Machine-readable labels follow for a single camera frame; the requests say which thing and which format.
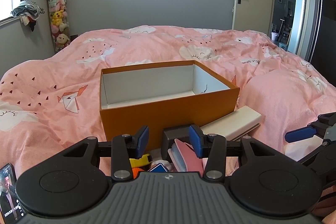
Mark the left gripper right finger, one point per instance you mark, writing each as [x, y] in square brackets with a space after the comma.
[211, 146]

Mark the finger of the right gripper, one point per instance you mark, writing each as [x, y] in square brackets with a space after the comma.
[300, 134]

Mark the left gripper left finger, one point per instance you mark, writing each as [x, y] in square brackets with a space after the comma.
[124, 148]

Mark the yellow tape measure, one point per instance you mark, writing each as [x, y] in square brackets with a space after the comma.
[145, 160]

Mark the orange crochet carrot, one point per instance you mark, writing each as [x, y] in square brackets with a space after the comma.
[136, 171]

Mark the white glasses case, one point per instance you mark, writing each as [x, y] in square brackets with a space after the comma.
[234, 125]

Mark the pink mini backpack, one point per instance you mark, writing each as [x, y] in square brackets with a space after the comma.
[184, 158]

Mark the blue ocean park tag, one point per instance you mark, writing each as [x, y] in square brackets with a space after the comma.
[159, 168]

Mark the black textured gift box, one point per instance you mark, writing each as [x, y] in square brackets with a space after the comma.
[169, 135]

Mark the orange cardboard box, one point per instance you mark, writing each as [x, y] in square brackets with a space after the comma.
[162, 95]

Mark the pink patterned duvet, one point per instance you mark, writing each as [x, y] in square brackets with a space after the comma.
[51, 131]

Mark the smartphone with video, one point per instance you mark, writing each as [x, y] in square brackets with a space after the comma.
[11, 210]

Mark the clear tube of plushies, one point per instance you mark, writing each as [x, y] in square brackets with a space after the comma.
[59, 25]

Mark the clothes pile on windowsill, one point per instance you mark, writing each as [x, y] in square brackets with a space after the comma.
[28, 12]

